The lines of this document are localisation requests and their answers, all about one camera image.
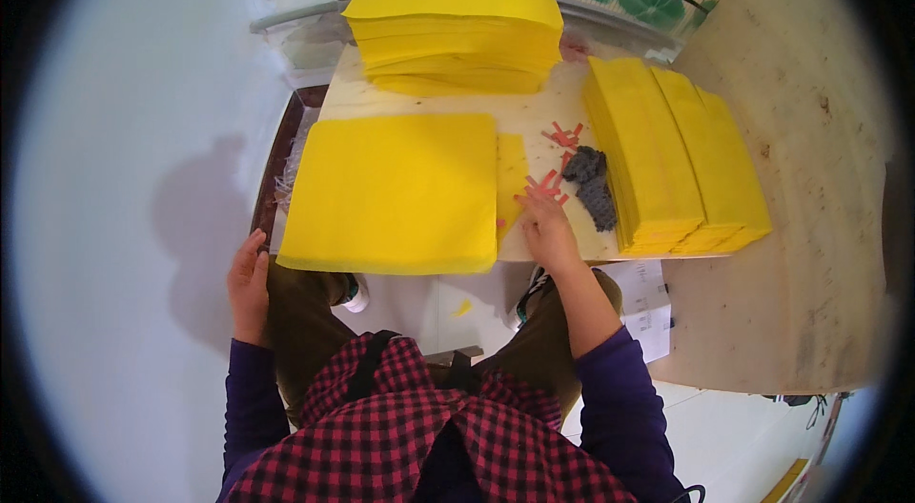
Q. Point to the person's left hand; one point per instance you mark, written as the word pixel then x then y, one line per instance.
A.
pixel 248 285

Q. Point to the person's right hand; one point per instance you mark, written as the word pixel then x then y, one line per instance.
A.
pixel 549 235

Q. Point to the person's left fingers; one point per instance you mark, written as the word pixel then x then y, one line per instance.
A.
pixel 251 249

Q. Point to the flat stack of yellow sheets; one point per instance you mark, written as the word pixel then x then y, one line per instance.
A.
pixel 393 192

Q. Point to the yellow paper scrap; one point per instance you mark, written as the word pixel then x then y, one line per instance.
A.
pixel 462 307

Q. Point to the person's body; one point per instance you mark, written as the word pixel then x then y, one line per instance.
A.
pixel 429 446

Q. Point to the folded yellow paper sheet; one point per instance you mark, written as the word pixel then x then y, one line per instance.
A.
pixel 511 174

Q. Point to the pile of red paper strips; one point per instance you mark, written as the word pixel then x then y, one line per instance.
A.
pixel 565 136
pixel 547 181

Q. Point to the tall stack of yellow sheets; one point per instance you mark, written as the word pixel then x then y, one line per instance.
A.
pixel 457 24

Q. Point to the white printed paper sheets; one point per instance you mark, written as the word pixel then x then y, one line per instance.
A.
pixel 643 299

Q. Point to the stack of folded yellow paper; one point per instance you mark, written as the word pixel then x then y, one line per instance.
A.
pixel 704 153
pixel 743 174
pixel 640 153

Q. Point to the large beige wooden board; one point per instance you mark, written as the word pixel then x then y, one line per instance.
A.
pixel 786 181

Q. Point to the yellow flat box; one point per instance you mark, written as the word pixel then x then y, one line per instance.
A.
pixel 786 481

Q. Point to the dark brown wooden frame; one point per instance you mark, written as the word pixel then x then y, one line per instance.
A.
pixel 275 160

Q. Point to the grey metal rail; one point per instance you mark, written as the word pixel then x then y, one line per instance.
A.
pixel 300 13

